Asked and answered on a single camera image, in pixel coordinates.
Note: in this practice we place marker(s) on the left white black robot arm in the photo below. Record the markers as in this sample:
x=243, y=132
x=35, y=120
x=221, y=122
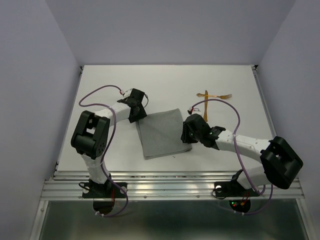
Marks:
x=95, y=131

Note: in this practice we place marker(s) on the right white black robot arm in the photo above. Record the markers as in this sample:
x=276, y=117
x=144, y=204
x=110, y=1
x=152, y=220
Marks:
x=279, y=164

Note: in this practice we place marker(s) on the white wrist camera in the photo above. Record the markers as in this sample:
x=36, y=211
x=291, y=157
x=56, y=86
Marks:
x=194, y=110
x=126, y=93

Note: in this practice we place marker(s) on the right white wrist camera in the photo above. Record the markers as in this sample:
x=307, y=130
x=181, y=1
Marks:
x=194, y=110

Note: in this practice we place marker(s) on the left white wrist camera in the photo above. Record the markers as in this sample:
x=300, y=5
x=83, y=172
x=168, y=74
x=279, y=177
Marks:
x=126, y=93

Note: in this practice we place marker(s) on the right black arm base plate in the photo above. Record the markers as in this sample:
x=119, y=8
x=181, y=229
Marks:
x=228, y=189

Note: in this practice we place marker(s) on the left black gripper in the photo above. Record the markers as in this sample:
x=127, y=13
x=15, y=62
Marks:
x=142, y=114

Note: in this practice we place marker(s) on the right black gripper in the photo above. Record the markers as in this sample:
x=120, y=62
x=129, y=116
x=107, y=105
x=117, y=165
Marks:
x=184, y=136

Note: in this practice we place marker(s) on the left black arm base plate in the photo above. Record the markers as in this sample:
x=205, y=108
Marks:
x=93, y=190

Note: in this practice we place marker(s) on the gold fork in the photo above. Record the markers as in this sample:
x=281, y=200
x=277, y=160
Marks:
x=222, y=97

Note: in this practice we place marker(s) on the gold knife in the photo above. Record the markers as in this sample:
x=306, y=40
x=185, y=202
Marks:
x=205, y=115

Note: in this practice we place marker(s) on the aluminium front rail frame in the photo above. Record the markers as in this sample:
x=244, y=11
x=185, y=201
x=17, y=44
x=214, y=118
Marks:
x=168, y=205

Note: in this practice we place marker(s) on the grey cloth napkin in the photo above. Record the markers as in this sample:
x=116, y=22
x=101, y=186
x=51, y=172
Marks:
x=160, y=134

